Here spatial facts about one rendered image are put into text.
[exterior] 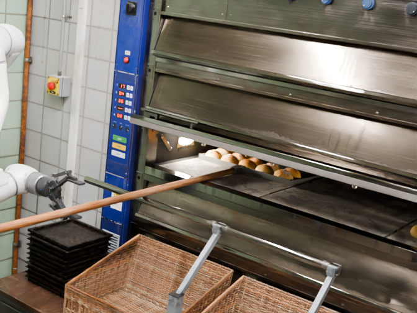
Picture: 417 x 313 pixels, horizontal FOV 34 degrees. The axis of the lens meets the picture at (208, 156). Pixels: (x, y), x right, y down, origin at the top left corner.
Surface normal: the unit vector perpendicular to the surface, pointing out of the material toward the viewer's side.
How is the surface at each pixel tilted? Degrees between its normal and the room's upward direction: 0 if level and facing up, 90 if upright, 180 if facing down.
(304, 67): 70
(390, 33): 90
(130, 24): 90
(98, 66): 90
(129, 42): 90
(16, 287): 0
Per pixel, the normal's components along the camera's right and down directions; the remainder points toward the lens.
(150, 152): 0.80, 0.23
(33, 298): 0.12, -0.97
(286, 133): -0.51, -0.22
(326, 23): -0.59, 0.11
